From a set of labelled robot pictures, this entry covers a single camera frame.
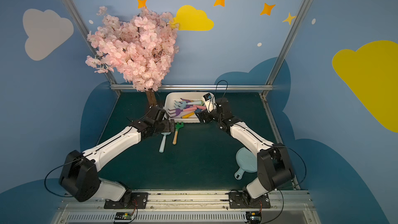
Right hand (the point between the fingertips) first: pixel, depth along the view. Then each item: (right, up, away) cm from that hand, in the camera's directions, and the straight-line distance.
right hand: (205, 108), depth 87 cm
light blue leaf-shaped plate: (+25, -31, +2) cm, 40 cm away
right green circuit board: (+23, -52, -14) cm, 59 cm away
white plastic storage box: (-26, +3, +24) cm, 35 cm away
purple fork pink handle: (-13, +5, +28) cm, 31 cm away
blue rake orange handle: (-9, -4, +21) cm, 24 cm away
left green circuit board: (-39, -51, -15) cm, 66 cm away
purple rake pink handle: (-19, -3, +21) cm, 29 cm away
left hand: (-21, -8, 0) cm, 23 cm away
